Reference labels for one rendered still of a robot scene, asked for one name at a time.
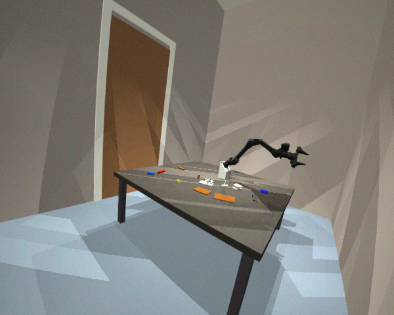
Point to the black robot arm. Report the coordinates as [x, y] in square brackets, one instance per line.
[277, 153]

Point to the orange flat rectangular plate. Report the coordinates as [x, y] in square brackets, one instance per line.
[202, 190]
[224, 197]

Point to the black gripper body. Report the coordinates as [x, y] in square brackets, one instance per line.
[294, 156]

